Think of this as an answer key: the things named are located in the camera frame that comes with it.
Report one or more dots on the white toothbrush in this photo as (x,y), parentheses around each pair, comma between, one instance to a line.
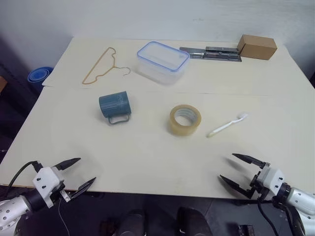
(227,126)

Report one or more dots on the small brown box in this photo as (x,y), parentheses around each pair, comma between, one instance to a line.
(2,84)

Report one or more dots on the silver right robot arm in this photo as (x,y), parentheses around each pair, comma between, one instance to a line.
(301,206)

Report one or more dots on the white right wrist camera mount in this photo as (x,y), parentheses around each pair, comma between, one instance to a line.
(275,180)

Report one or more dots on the brown cardboard box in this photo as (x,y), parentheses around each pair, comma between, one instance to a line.
(257,46)

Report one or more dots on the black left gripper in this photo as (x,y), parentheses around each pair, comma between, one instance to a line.
(61,190)

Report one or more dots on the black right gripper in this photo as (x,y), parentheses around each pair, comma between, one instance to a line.
(258,185)

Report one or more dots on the clear blue-rimmed plastic container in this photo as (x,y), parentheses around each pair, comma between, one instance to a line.
(161,62)

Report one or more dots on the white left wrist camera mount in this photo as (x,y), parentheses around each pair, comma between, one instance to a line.
(46,180)

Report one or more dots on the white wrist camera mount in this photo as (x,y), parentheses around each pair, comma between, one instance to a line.
(46,180)
(275,180)

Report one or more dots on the tan packing tape roll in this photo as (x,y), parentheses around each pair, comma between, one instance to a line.
(185,120)

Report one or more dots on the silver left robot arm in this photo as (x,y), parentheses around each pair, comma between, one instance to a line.
(12,209)

